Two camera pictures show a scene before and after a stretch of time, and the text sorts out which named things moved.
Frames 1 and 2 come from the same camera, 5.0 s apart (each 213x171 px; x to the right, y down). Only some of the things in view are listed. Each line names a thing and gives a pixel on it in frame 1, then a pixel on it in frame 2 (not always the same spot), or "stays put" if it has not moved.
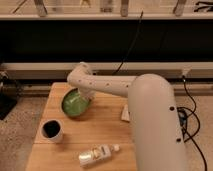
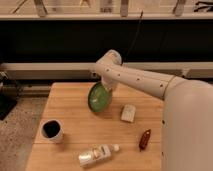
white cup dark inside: (51, 130) stays put
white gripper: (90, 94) -> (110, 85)
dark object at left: (10, 92) stays put
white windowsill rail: (60, 70) stays put
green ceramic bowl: (74, 103) -> (99, 97)
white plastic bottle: (99, 153) stays put
